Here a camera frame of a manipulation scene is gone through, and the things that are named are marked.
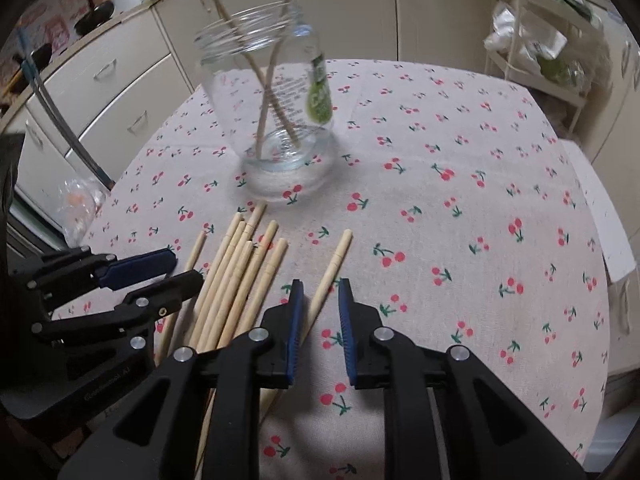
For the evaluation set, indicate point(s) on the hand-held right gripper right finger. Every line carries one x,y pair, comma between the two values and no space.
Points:
347,330

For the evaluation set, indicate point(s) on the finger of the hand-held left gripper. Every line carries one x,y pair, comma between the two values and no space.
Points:
135,267
170,292

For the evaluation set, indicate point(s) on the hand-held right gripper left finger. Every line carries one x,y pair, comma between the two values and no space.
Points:
295,330

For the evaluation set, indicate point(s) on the light wooden chopstick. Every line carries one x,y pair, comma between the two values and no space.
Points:
270,70
330,270
235,35

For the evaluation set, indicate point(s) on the bunch of wooden chopsticks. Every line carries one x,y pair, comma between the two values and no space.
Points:
235,280

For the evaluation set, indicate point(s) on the clear glass jar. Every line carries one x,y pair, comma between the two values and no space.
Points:
230,110

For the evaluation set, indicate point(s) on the clear plastic bag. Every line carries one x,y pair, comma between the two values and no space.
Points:
75,205

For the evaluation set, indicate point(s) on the cherry print tablecloth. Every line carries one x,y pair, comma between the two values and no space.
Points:
450,260

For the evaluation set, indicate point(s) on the grey metal bar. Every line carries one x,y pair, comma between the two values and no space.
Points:
70,135

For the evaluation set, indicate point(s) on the cream drawer cabinet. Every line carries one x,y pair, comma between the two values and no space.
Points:
620,110
125,85

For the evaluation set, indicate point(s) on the black pan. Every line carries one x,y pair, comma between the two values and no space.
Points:
95,15

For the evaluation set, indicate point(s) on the cream tall cabinet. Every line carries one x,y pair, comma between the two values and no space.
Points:
360,5

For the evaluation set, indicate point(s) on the green leafy vegetables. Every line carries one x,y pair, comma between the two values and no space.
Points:
560,67

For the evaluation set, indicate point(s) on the white plastic bag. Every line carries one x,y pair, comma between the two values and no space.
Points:
505,30

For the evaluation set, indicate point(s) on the pink printed wall poster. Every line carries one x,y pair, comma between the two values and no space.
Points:
55,15

